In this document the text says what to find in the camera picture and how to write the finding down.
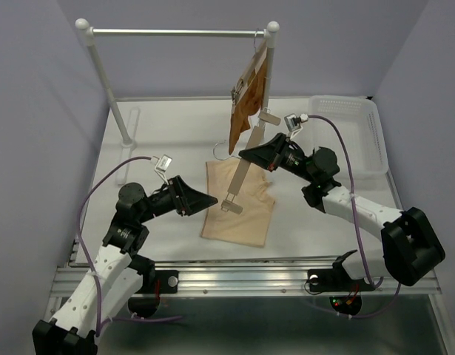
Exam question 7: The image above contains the aluminium mounting rail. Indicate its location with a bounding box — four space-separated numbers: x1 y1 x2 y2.
50 257 442 298

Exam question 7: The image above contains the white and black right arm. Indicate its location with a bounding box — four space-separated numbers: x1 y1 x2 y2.
240 133 445 288

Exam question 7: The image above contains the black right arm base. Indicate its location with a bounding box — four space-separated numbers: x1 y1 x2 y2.
303 250 374 318

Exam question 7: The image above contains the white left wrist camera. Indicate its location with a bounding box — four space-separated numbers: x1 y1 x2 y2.
154 155 172 183

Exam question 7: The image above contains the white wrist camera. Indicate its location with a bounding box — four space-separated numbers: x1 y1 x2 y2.
284 114 309 140
154 155 172 183

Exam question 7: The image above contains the brown underwear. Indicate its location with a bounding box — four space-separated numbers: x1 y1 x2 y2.
228 58 269 155

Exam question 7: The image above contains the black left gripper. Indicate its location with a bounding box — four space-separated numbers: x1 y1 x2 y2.
138 175 218 223

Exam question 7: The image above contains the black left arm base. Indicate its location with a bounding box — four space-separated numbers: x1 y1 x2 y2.
127 270 179 318

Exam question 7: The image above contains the wooden clip hanger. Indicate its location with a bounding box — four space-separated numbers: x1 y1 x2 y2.
221 107 281 214

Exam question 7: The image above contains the white plastic basket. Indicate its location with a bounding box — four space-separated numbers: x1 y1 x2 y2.
308 95 389 179

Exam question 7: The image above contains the wooden hanger with brown underwear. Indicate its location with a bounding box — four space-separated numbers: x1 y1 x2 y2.
231 39 267 113

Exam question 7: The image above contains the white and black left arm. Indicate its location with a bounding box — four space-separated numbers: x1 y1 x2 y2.
32 176 218 354

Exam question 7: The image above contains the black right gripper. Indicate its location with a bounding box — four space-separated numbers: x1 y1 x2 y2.
238 132 315 183

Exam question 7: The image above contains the white clothes rack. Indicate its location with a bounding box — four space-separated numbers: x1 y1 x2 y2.
75 18 280 193

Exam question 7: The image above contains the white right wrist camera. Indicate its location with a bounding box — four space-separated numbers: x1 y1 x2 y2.
284 114 309 140

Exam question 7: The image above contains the beige underwear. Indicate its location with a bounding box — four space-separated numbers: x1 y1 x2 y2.
201 158 275 248

